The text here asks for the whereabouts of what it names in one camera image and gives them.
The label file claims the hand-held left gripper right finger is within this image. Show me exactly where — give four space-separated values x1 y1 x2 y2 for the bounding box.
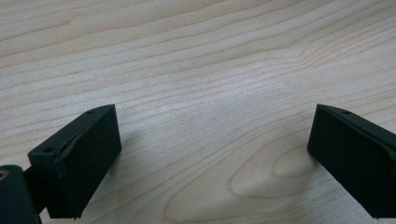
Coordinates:
306 104 396 219

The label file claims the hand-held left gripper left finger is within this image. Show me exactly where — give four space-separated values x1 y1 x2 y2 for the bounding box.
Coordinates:
27 104 122 220

